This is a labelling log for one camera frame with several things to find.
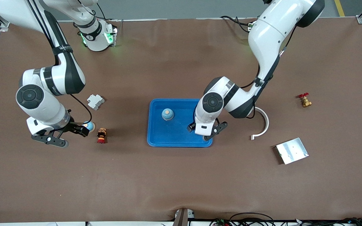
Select blue plastic tray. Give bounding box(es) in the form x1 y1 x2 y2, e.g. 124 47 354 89
147 99 213 148

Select red orange emergency stop button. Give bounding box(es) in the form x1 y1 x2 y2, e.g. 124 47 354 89
97 127 107 144

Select white circuit breaker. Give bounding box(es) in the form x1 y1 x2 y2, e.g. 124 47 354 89
87 94 105 110

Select brown table cover mat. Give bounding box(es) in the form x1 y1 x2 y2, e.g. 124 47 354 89
0 17 362 224

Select white curved pipe clamp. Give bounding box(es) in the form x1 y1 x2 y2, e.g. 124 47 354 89
250 107 270 140

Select silver metal plate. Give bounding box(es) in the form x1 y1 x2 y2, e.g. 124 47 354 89
275 137 309 165

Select grey metal table bracket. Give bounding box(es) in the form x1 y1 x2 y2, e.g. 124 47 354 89
172 208 196 226

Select brass valve red handle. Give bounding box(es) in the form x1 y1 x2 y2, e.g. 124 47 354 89
298 93 312 108

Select black left arm base cable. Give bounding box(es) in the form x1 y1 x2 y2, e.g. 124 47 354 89
220 16 251 32

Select black arm base cable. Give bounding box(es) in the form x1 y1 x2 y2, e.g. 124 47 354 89
220 16 251 32
96 3 118 22

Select black right arm base cable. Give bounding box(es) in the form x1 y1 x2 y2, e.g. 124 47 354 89
96 3 118 22

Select black cable bundle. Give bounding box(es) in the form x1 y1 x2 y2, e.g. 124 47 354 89
209 212 362 226

